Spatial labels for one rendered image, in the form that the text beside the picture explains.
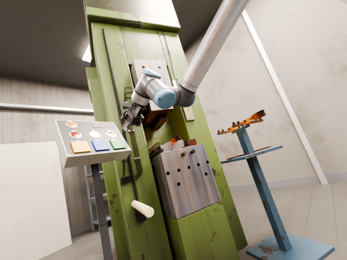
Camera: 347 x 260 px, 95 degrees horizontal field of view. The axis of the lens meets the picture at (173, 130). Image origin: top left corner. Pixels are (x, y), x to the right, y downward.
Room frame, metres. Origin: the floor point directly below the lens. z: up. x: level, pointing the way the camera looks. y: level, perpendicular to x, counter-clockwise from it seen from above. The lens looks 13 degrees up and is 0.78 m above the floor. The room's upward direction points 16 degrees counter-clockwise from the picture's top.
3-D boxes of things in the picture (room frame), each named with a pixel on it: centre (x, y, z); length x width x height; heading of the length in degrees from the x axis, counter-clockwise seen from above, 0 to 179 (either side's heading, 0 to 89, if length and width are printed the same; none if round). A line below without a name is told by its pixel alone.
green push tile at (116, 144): (0.92, 0.35, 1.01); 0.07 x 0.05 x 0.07; 141
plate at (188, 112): (1.50, -0.19, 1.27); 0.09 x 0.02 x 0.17; 116
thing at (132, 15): (1.60, 0.17, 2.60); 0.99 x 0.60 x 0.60; 116
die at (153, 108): (1.43, 0.13, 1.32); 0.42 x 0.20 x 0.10; 26
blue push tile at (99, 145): (0.84, 0.41, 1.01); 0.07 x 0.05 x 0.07; 141
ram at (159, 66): (1.45, 0.09, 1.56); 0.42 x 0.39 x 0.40; 26
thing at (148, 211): (1.01, 0.31, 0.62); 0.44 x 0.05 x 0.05; 26
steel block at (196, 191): (1.46, 0.09, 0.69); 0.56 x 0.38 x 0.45; 26
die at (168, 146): (1.43, 0.13, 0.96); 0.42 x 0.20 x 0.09; 26
